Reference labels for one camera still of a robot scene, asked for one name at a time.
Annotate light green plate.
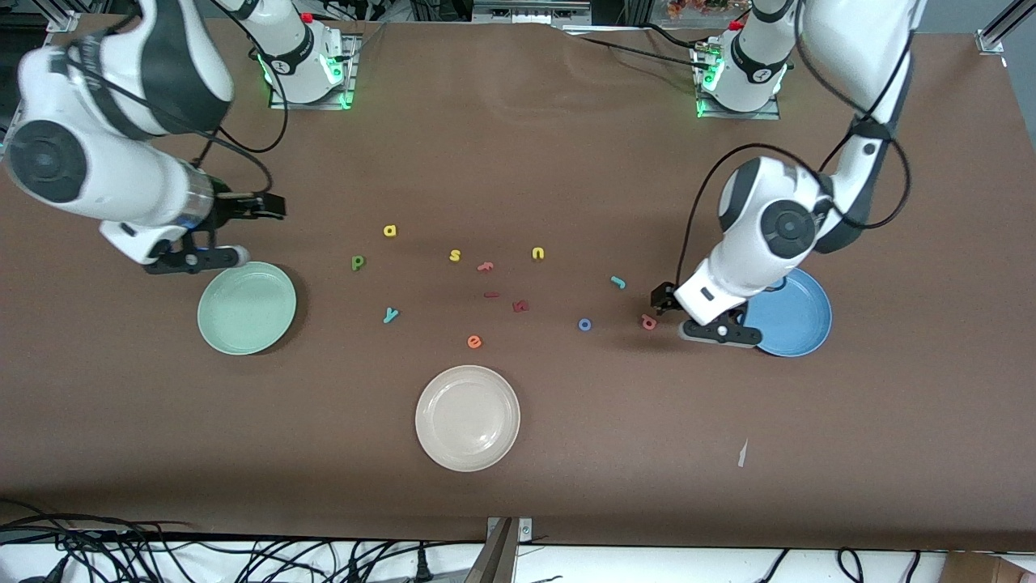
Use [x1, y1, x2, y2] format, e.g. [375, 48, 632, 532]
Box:
[197, 261, 298, 356]

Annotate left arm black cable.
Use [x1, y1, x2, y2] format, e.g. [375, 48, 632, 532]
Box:
[677, 0, 914, 284]

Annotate white plate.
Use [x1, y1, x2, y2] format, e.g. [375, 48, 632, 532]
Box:
[414, 364, 521, 473]

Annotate blue plate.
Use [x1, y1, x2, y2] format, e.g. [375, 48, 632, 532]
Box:
[743, 267, 833, 358]

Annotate orange artificial flowers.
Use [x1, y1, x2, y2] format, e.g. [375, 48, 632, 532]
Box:
[665, 0, 729, 20]

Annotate grey device housing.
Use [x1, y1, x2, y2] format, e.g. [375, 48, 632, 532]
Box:
[472, 0, 593, 25]

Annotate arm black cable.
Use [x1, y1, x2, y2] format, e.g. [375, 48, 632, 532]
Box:
[69, 40, 289, 197]
[677, 0, 914, 284]

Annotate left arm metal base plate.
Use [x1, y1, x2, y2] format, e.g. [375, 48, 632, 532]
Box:
[694, 40, 782, 121]

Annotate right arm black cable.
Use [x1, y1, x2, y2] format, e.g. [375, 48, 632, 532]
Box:
[69, 40, 289, 197]

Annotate black tabletop cable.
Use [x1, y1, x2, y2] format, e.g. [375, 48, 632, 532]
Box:
[558, 28, 705, 66]

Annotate grey metal bar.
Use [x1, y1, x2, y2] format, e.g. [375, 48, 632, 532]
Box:
[463, 518, 516, 583]

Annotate metal table edge bracket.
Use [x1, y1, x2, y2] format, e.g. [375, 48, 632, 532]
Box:
[486, 517, 533, 545]

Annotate tangled black floor cables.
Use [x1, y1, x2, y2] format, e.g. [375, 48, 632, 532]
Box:
[0, 502, 486, 583]

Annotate brown cardboard box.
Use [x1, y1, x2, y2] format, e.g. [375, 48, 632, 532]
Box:
[943, 551, 1036, 583]

